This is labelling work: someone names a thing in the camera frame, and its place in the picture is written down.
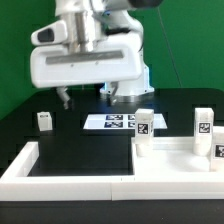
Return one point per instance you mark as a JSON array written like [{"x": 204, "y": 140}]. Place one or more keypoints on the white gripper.
[{"x": 116, "y": 58}]

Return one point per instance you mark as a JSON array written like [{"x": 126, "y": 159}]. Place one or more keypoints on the white square tabletop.
[{"x": 171, "y": 155}]

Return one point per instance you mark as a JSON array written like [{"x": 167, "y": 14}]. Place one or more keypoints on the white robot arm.
[{"x": 93, "y": 42}]

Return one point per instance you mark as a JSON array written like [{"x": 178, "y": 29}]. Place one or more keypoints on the white sheet with markers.
[{"x": 109, "y": 121}]

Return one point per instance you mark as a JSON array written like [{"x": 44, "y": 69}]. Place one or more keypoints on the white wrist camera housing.
[{"x": 54, "y": 33}]

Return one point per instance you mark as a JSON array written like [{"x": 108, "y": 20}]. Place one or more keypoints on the white U-shaped obstacle frame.
[{"x": 17, "y": 185}]

